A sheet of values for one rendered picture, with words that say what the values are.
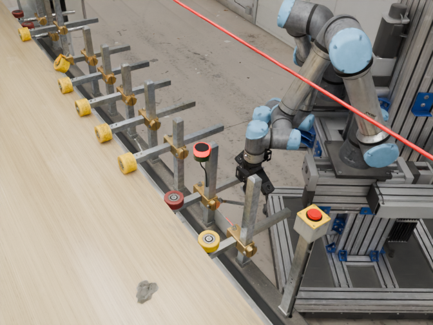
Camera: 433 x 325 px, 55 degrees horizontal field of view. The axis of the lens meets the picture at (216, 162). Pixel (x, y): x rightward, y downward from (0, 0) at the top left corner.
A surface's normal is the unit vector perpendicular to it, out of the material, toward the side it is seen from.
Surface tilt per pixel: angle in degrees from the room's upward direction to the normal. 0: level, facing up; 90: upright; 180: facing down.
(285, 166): 0
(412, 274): 0
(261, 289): 0
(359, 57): 83
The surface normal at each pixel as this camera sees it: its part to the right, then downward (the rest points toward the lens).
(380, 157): 0.02, 0.73
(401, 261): 0.05, -0.76
